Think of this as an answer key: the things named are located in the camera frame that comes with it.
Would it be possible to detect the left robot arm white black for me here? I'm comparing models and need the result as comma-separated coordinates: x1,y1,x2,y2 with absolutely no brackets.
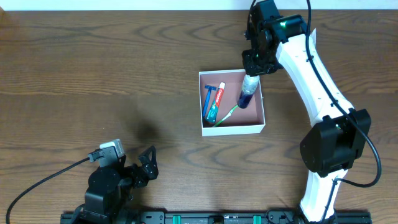
62,146,159,224

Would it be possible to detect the clear pump soap bottle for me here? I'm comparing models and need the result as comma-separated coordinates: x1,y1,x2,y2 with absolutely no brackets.
237,75,260,109

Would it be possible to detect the blue disposable razor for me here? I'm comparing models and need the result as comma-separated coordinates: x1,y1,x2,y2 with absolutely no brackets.
202,85,217,118

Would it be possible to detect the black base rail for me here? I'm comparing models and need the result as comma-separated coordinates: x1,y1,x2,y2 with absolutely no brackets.
60,211,373,224

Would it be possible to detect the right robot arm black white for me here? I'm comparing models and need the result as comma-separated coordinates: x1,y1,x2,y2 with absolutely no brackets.
242,1,371,223

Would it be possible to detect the white lotion tube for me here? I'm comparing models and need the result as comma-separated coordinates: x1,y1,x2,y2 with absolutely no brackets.
310,29,317,47

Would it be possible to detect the Colgate toothpaste tube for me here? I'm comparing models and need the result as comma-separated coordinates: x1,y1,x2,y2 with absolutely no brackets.
206,82,226,124

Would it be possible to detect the green toothbrush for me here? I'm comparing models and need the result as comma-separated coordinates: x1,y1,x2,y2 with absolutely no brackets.
212,105,239,128

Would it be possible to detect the white box pink interior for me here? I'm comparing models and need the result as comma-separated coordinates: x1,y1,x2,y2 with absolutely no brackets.
198,69,266,136

